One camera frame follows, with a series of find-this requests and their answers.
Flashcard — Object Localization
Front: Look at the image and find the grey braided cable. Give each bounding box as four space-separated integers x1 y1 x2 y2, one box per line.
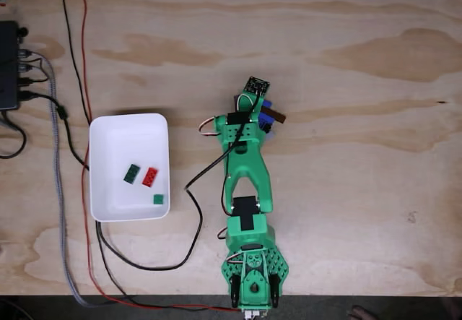
27 51 120 308

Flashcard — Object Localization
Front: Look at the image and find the black camera cable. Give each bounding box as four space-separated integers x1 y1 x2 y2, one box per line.
17 90 263 271

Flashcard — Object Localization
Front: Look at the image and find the red two-by-four lego brick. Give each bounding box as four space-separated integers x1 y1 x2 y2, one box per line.
141 167 160 187

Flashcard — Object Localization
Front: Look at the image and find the thin red power wire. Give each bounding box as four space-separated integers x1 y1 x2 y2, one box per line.
75 0 243 313

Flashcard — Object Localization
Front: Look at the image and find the white red servo wire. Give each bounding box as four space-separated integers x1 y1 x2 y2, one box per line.
198 116 219 137

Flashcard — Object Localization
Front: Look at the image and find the white plastic bin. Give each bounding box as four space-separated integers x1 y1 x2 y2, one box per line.
88 113 171 222

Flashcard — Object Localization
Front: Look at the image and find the black looped cable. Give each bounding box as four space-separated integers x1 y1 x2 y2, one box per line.
0 110 28 160

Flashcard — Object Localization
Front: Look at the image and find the black usb hub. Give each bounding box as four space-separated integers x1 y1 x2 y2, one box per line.
0 20 21 111

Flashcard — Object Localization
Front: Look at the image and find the thin black usb cable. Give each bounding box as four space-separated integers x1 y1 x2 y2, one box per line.
17 56 50 85

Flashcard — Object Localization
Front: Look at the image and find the long brown lego brick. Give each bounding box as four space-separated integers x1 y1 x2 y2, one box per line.
260 106 288 124

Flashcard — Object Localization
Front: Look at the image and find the white connector board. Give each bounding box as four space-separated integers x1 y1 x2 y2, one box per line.
242 308 269 320

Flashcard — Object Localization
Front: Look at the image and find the dark green two-by-four lego brick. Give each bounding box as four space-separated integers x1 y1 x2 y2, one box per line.
123 163 141 184

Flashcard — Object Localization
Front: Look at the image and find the person's foot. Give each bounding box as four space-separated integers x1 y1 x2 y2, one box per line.
346 304 378 320

